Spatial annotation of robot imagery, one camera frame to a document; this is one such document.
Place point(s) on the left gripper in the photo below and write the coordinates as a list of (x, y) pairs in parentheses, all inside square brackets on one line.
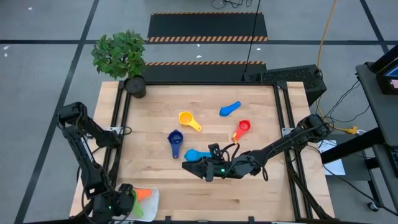
[(126, 200)]

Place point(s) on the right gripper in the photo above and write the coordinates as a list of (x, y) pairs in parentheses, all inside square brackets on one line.
[(239, 166)]

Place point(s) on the green measuring cup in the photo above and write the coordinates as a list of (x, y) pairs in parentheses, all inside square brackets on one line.
[(137, 209)]

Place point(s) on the orange measuring cup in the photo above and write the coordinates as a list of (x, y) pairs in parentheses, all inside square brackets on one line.
[(143, 193)]

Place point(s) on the teal measuring cup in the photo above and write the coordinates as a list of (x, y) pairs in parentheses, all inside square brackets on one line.
[(192, 155)]

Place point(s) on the white plastic basket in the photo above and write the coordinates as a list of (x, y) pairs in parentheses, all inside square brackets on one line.
[(152, 208)]

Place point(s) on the dark purple measuring cup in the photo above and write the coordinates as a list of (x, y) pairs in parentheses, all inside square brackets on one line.
[(175, 138)]

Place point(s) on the yellow measuring cup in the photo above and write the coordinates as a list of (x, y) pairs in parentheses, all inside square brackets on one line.
[(186, 118)]

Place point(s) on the red measuring cup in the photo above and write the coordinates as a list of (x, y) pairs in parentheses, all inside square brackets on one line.
[(244, 126)]

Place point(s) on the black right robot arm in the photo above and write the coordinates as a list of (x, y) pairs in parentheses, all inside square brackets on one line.
[(280, 144)]

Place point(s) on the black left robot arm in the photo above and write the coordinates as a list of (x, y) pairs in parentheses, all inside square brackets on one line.
[(88, 168)]

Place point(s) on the small blue measuring cup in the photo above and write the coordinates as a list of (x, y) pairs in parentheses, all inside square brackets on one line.
[(224, 111)]

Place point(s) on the narrow black hazard-striped mat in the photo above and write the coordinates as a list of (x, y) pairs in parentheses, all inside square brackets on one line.
[(202, 73)]

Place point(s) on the black plant pot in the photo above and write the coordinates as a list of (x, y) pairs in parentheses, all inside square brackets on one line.
[(135, 87)]

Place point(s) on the white paper sheet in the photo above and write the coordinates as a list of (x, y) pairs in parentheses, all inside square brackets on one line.
[(337, 166)]

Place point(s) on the wide black hazard-striped mat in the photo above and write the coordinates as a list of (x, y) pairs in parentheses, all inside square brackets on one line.
[(206, 26)]

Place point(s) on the green leafy plant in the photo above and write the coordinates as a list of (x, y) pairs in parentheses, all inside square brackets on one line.
[(118, 54)]

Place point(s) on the black side desk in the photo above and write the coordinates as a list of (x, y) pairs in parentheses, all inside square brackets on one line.
[(373, 102)]

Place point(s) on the black laptop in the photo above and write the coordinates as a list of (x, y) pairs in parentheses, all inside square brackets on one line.
[(383, 60)]

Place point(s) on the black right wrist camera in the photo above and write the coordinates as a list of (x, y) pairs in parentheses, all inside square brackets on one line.
[(214, 150)]

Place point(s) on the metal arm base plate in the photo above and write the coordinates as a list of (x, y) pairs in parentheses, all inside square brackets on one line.
[(286, 132), (113, 129)]

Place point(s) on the black metal rig frame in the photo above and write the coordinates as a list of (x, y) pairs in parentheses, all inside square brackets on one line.
[(202, 83)]

